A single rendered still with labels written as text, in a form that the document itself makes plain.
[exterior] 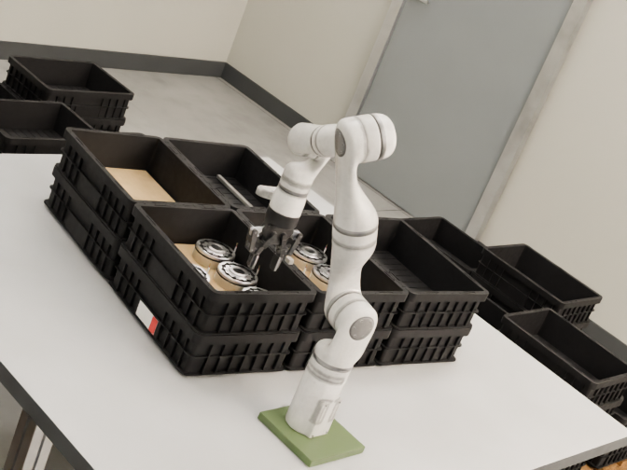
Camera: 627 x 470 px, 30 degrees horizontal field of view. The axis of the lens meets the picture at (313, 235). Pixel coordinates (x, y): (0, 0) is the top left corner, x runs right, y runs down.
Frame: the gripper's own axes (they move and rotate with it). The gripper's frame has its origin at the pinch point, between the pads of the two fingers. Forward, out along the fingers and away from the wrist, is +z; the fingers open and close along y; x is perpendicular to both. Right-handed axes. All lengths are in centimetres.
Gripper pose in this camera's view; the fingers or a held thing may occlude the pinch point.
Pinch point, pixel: (263, 263)
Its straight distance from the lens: 267.7
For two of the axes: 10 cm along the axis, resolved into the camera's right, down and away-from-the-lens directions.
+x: -4.8, -5.1, 7.1
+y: 8.0, 0.8, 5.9
